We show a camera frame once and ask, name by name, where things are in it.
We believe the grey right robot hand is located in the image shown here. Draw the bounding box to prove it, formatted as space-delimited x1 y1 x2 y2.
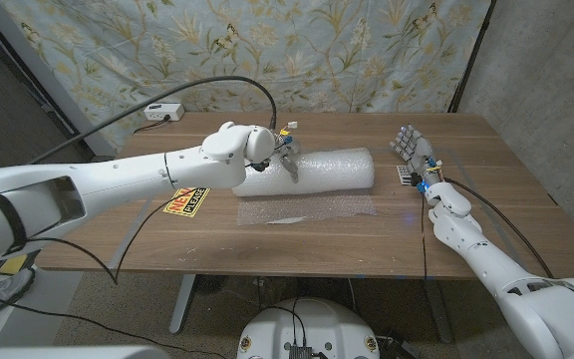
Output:
389 124 442 188

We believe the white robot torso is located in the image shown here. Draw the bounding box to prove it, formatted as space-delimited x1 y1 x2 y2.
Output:
236 297 382 359

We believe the grey table leg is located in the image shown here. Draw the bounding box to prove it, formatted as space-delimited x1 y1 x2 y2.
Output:
422 278 453 344

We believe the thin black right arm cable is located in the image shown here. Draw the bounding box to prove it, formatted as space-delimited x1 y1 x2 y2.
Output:
419 193 429 280

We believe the clear bubble wrap roll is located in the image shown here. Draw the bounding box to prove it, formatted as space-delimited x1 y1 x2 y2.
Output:
230 147 379 226

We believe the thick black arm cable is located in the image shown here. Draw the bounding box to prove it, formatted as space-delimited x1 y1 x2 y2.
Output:
27 75 278 166
440 177 555 279

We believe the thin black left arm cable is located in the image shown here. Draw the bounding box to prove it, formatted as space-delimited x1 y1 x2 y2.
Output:
0 191 228 359

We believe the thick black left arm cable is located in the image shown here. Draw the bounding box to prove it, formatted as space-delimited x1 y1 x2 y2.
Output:
27 75 278 166

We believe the black backdrop stand pole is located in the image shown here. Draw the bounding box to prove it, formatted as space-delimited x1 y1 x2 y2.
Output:
445 0 498 114

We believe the small grey calculator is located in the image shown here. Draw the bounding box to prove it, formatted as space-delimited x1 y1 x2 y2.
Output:
396 164 416 186

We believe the yellow and black pad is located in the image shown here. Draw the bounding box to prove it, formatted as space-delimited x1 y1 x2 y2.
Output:
0 248 42 279

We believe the floral printed backdrop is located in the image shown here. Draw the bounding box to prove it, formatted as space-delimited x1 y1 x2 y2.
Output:
0 0 492 151

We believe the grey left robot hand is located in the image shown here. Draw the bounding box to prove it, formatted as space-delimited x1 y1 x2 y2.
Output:
266 134 303 184

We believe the yellow new driver bumper sticker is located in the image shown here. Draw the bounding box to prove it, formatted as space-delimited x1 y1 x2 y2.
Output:
161 186 212 218

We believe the black power strip cord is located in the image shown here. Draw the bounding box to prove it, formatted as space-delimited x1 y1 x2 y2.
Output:
133 115 172 135

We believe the white power strip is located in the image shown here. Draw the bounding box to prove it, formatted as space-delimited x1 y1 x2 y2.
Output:
143 103 186 123

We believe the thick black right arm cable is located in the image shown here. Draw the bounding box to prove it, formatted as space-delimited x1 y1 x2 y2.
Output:
440 177 555 279

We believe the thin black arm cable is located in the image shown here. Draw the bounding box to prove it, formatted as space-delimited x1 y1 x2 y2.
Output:
419 193 429 280
0 191 228 359

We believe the white table leg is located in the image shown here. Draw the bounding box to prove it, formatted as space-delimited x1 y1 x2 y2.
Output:
168 273 198 335

